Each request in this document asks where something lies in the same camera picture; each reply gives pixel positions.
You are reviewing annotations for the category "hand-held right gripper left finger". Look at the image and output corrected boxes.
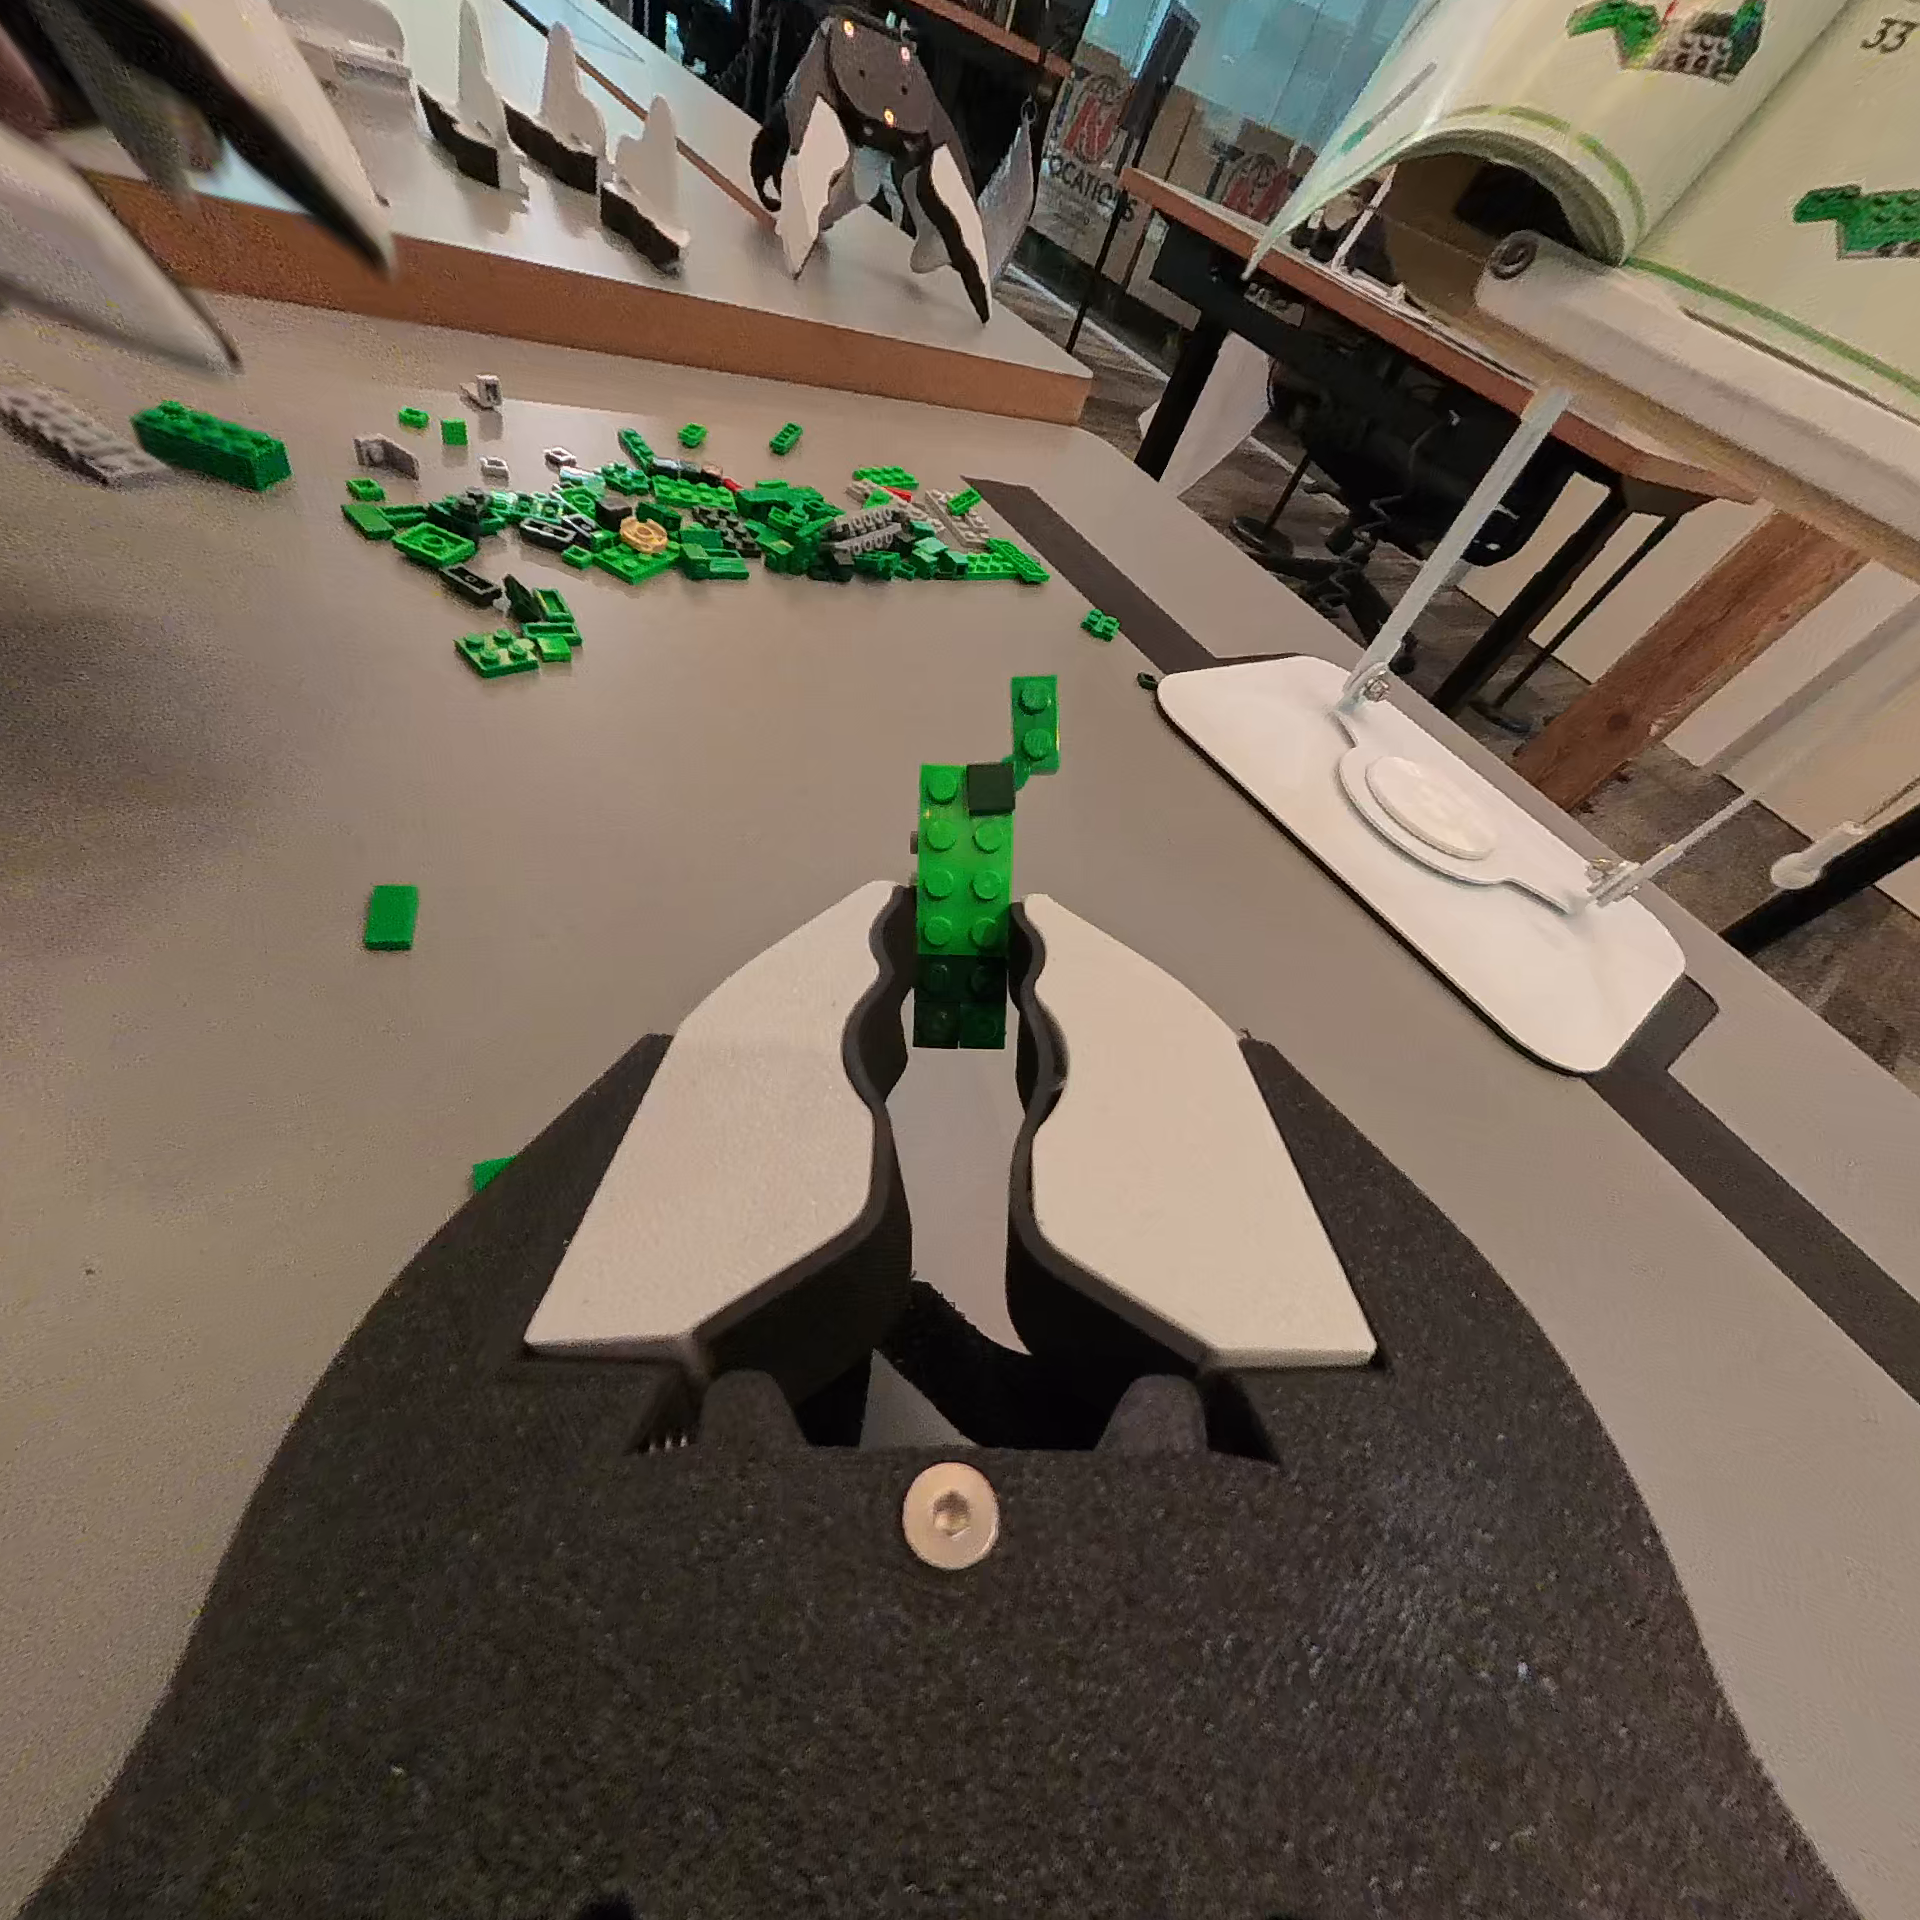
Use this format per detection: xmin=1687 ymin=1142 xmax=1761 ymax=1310
xmin=525 ymin=877 xmax=918 ymax=1412

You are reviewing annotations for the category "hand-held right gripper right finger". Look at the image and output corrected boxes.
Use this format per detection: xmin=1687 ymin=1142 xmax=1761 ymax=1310
xmin=1004 ymin=894 xmax=1383 ymax=1387

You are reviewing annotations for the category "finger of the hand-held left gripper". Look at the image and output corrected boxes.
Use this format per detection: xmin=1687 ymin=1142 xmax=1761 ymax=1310
xmin=31 ymin=0 xmax=403 ymax=276
xmin=0 ymin=122 xmax=247 ymax=379

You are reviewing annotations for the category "green toy brick assembly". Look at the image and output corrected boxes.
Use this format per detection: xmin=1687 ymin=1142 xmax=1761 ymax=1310
xmin=906 ymin=674 xmax=1070 ymax=1053

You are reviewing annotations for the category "grey desk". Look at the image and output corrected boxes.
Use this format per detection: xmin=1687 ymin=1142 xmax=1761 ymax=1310
xmin=0 ymin=292 xmax=1920 ymax=1920

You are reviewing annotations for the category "grey toy brick plate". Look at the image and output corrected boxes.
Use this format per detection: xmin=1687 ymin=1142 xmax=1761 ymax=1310
xmin=0 ymin=385 xmax=171 ymax=493

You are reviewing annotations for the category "white finger part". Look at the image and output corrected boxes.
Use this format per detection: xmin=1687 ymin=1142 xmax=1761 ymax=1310
xmin=599 ymin=93 xmax=695 ymax=276
xmin=417 ymin=0 xmax=531 ymax=198
xmin=505 ymin=20 xmax=613 ymax=198

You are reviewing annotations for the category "long green toy brick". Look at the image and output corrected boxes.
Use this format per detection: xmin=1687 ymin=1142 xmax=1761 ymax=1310
xmin=132 ymin=400 xmax=296 ymax=496

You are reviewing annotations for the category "white book stand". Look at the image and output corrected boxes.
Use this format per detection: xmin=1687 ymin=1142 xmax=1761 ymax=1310
xmin=1156 ymin=224 xmax=1920 ymax=1079

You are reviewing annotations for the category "spare black hand-held gripper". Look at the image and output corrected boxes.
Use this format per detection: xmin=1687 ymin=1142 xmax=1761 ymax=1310
xmin=749 ymin=0 xmax=1040 ymax=326

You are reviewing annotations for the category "pile of small toy bricks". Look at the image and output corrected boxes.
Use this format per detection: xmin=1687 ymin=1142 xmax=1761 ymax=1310
xmin=342 ymin=404 xmax=1056 ymax=681

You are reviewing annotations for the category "black office chair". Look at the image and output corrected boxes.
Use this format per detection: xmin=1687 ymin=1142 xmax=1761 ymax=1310
xmin=1233 ymin=352 xmax=1518 ymax=641

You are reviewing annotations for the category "wooden table with black legs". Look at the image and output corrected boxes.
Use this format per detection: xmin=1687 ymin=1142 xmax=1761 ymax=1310
xmin=1117 ymin=163 xmax=1871 ymax=820

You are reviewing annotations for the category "building instruction booklet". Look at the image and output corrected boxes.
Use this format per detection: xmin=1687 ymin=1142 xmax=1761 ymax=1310
xmin=1245 ymin=0 xmax=1920 ymax=355

